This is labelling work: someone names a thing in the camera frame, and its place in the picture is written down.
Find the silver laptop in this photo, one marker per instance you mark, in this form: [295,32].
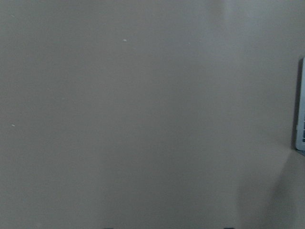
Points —
[300,128]

